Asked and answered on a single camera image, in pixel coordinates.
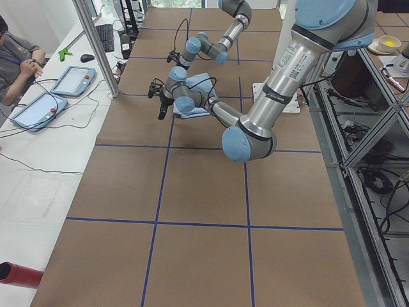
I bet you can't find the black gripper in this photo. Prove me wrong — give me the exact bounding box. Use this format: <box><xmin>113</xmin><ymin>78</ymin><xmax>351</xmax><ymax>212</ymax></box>
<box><xmin>158</xmin><ymin>94</ymin><xmax>174</xmax><ymax>120</ymax></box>

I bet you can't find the light blue t-shirt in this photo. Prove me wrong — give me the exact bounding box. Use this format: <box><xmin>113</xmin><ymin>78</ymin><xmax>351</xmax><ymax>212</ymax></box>
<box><xmin>172</xmin><ymin>72</ymin><xmax>218</xmax><ymax>120</ymax></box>

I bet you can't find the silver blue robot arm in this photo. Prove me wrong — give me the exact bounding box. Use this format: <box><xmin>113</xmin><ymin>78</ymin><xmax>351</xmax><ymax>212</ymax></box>
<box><xmin>148</xmin><ymin>1</ymin><xmax>378</xmax><ymax>162</ymax></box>
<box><xmin>174</xmin><ymin>1</ymin><xmax>252</xmax><ymax>70</ymax></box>

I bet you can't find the black label box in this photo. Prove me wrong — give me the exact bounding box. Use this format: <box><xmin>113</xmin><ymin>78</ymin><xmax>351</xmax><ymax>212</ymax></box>
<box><xmin>120</xmin><ymin>34</ymin><xmax>132</xmax><ymax>59</ymax></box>

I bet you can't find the far blue teach pendant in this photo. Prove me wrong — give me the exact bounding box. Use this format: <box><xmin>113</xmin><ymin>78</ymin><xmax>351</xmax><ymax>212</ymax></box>
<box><xmin>50</xmin><ymin>66</ymin><xmax>96</xmax><ymax>97</ymax></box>

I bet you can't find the blue teach pendant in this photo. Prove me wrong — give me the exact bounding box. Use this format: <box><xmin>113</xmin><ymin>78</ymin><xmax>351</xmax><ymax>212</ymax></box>
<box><xmin>10</xmin><ymin>92</ymin><xmax>68</xmax><ymax>132</ymax></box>
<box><xmin>50</xmin><ymin>66</ymin><xmax>96</xmax><ymax>97</ymax></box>

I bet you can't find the black computer mouse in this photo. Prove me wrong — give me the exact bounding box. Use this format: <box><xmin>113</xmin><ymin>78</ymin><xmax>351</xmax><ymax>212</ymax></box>
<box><xmin>80</xmin><ymin>54</ymin><xmax>95</xmax><ymax>63</ymax></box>

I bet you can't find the black keyboard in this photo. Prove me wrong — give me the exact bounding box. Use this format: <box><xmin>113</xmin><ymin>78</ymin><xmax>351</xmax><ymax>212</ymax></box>
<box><xmin>95</xmin><ymin>24</ymin><xmax>114</xmax><ymax>52</ymax></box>

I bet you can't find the green plastic tool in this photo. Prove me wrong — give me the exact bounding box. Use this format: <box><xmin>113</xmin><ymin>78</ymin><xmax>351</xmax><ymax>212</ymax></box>
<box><xmin>58</xmin><ymin>47</ymin><xmax>73</xmax><ymax>62</ymax></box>

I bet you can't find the near blue teach pendant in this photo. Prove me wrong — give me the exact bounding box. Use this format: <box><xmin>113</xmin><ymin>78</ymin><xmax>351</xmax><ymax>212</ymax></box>
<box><xmin>10</xmin><ymin>92</ymin><xmax>68</xmax><ymax>132</ymax></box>

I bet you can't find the seated person in grey shirt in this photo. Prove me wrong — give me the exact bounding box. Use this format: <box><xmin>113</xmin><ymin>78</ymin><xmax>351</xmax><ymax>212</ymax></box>
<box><xmin>1</xmin><ymin>19</ymin><xmax>45</xmax><ymax>106</ymax></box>

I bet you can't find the red cylinder bottle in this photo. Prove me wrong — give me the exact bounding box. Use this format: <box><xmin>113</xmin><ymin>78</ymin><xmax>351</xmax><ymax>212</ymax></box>
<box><xmin>1</xmin><ymin>262</ymin><xmax>43</xmax><ymax>289</ymax></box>

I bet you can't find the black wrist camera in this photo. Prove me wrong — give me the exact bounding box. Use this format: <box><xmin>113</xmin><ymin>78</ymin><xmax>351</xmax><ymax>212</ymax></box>
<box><xmin>166</xmin><ymin>50</ymin><xmax>180</xmax><ymax>63</ymax></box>
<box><xmin>148</xmin><ymin>78</ymin><xmax>165</xmax><ymax>98</ymax></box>

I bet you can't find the aluminium frame post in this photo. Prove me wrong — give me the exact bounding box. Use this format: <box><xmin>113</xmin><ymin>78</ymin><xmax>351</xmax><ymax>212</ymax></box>
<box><xmin>72</xmin><ymin>0</ymin><xmax>119</xmax><ymax>98</ymax></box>

